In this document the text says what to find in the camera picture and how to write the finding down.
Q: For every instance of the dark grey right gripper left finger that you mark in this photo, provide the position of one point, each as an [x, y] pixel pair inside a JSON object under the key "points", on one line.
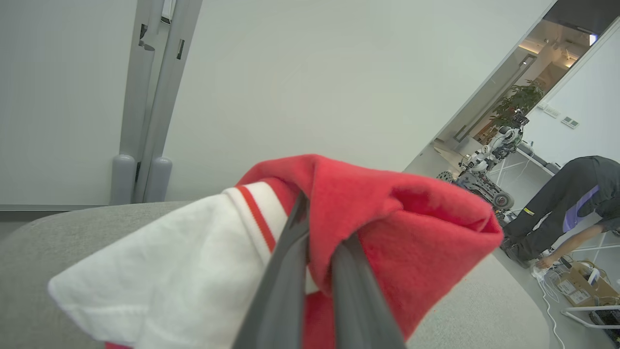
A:
{"points": [[283, 286]]}

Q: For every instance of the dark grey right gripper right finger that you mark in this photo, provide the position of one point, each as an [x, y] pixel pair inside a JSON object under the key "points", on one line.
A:
{"points": [[361, 300]]}

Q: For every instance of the red and white garment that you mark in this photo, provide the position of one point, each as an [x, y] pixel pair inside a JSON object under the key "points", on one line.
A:
{"points": [[387, 228]]}

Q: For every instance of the white wheeled robot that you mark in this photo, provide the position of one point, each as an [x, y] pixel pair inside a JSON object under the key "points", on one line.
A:
{"points": [[484, 167]]}

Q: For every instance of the white table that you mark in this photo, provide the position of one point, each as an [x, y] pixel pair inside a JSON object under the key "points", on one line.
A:
{"points": [[533, 162]]}

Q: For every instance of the person in dark clothes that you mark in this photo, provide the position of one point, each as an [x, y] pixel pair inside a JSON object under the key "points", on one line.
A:
{"points": [[562, 203]]}

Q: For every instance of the brown cardboard box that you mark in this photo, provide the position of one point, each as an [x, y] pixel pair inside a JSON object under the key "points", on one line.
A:
{"points": [[583, 286]]}

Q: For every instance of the grey fabric sofa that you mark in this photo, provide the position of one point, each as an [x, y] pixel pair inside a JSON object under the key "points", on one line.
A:
{"points": [[43, 252]]}

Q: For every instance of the green potted plant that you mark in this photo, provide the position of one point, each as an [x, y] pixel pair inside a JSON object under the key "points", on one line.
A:
{"points": [[518, 103]]}

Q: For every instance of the grey door frame post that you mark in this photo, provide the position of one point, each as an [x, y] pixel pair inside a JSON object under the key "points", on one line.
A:
{"points": [[145, 111]]}

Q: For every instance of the white metal frame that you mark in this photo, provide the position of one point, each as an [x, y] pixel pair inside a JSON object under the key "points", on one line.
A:
{"points": [[588, 314]]}

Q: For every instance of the white wall switch panel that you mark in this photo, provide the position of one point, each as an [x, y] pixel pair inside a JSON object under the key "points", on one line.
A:
{"points": [[570, 122], [551, 112]]}

